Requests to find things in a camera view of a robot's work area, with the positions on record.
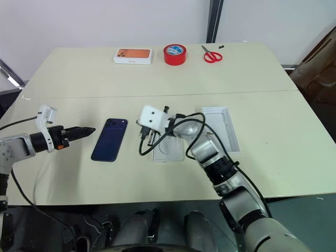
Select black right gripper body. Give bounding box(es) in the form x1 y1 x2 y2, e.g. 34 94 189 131
136 119 158 146

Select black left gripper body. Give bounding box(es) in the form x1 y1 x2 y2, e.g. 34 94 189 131
48 125 71 151

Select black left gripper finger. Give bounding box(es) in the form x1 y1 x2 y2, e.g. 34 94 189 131
64 131 95 141
64 126 97 134

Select white phone box base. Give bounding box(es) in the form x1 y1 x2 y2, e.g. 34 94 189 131
152 130 184 162

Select white phone box lid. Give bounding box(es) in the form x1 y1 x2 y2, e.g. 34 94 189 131
201 106 241 153

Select white box with orange phone print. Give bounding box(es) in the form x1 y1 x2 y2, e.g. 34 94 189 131
113 47 154 65

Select dark blue smartphone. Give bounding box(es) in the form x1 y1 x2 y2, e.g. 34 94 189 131
90 118 129 163

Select red tape roll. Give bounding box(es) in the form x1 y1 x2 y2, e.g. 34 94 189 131
163 44 187 66

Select dark rounded robot leg shape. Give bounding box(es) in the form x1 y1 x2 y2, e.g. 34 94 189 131
111 208 161 249
183 209 217 252

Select dark metal pole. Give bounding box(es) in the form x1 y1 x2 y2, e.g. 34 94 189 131
205 0 225 43

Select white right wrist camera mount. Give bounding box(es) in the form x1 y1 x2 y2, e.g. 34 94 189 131
138 104 171 133

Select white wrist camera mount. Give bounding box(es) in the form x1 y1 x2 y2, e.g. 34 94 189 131
36 104 58 152
138 104 171 133

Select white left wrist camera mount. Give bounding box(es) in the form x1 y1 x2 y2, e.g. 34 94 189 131
36 104 58 152

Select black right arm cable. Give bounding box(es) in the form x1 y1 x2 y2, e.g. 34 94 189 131
138 112 272 220

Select silver metal frame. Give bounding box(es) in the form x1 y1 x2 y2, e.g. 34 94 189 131
0 58 26 91

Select red handled scissors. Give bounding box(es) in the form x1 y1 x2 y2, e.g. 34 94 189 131
201 45 224 64

